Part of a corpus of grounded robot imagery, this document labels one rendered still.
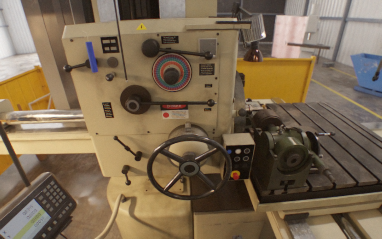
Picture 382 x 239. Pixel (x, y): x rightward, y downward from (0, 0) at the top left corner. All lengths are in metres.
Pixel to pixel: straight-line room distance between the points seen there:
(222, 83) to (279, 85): 2.99
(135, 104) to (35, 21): 1.19
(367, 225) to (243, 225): 0.84
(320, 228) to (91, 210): 2.21
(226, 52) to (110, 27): 0.51
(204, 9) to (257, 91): 2.47
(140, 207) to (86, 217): 1.03
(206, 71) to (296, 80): 3.20
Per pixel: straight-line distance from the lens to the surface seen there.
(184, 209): 1.60
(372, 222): 1.82
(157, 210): 1.62
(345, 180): 1.53
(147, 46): 0.82
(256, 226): 1.84
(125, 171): 1.19
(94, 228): 2.44
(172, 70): 0.81
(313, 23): 6.91
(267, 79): 3.74
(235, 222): 1.74
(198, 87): 0.92
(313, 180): 1.42
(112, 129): 1.08
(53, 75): 1.91
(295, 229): 1.48
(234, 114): 1.05
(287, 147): 1.11
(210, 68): 0.89
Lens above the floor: 1.89
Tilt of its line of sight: 29 degrees down
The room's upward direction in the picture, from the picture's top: 1 degrees counter-clockwise
